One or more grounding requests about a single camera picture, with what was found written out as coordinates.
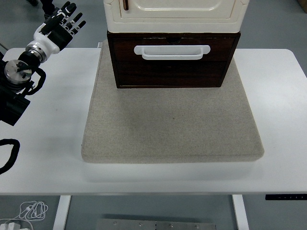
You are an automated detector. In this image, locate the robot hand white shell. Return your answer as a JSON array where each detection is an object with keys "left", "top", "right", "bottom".
[{"left": 33, "top": 1, "right": 86, "bottom": 55}]

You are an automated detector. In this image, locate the dark wood drawer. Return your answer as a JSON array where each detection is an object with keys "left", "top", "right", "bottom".
[{"left": 112, "top": 36, "right": 236, "bottom": 87}]

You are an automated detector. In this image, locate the white drawer handle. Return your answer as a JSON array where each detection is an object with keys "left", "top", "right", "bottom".
[{"left": 133, "top": 45, "right": 211, "bottom": 60}]

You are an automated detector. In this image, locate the dark wood drawer case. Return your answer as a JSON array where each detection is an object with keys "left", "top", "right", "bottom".
[{"left": 106, "top": 30, "right": 241, "bottom": 89}]

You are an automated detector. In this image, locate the cream plastic cabinet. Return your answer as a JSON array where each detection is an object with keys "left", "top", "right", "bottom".
[{"left": 103, "top": 0, "right": 250, "bottom": 34}]

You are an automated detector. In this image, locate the person's leg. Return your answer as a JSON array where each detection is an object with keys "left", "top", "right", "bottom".
[{"left": 39, "top": 0, "right": 59, "bottom": 19}]

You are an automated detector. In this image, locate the beige fabric mat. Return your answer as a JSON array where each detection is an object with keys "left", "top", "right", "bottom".
[{"left": 80, "top": 39, "right": 265, "bottom": 164}]

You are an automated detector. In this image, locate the white table leg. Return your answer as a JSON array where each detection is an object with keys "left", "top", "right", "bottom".
[
  {"left": 231, "top": 194, "right": 250, "bottom": 230},
  {"left": 52, "top": 195, "right": 72, "bottom": 230}
]

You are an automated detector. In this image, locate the white charger block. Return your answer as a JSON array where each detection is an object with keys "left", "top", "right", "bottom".
[{"left": 1, "top": 221, "right": 23, "bottom": 230}]

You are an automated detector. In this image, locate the grey metal plate with screws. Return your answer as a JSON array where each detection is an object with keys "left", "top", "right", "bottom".
[{"left": 96, "top": 218, "right": 216, "bottom": 230}]

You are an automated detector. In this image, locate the black table control panel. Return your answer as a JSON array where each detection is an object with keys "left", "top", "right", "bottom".
[{"left": 265, "top": 194, "right": 307, "bottom": 201}]

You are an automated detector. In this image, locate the white cable bundle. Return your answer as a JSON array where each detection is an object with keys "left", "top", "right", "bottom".
[{"left": 0, "top": 200, "right": 49, "bottom": 226}]

